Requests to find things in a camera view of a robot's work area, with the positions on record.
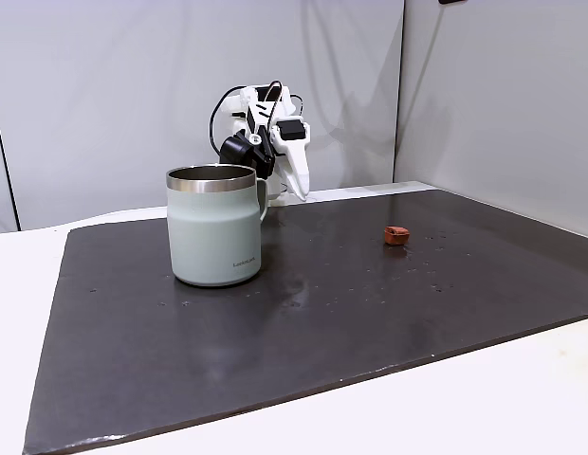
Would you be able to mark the small red cube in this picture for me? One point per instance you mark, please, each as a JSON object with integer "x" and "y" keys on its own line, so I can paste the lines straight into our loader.
{"x": 396, "y": 236}

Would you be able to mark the pale green steel-rimmed mug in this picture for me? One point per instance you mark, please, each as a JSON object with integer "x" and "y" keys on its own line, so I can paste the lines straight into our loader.
{"x": 213, "y": 227}

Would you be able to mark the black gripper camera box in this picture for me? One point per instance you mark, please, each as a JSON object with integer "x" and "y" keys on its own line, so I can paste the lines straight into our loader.
{"x": 237, "y": 151}

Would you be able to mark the black wall fixture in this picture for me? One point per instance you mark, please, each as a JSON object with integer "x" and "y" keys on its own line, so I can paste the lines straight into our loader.
{"x": 453, "y": 2}

